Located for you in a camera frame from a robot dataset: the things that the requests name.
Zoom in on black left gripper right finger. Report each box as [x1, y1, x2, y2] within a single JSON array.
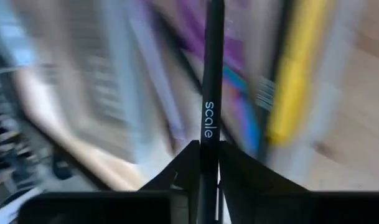
[[218, 141, 309, 224]]

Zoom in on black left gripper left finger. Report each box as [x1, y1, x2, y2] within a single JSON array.
[[139, 139, 201, 224]]

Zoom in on clear plastic supply box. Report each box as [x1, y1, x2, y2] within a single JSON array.
[[126, 0, 344, 187]]

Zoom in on black pen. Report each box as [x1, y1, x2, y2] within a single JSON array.
[[196, 0, 226, 224]]

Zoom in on yellow highlighter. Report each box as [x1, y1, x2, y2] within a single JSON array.
[[265, 0, 335, 146]]

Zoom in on clear plastic box lid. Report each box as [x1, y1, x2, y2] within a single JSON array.
[[61, 0, 138, 163]]

